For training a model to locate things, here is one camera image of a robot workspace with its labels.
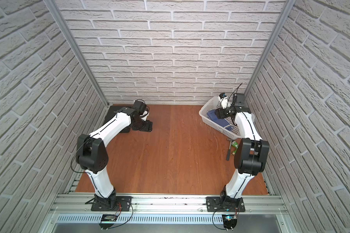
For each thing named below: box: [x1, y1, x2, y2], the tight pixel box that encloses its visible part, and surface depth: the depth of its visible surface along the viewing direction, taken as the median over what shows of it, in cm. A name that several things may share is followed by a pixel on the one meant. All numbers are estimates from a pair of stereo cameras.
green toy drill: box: [230, 140, 239, 156], surface depth 96 cm
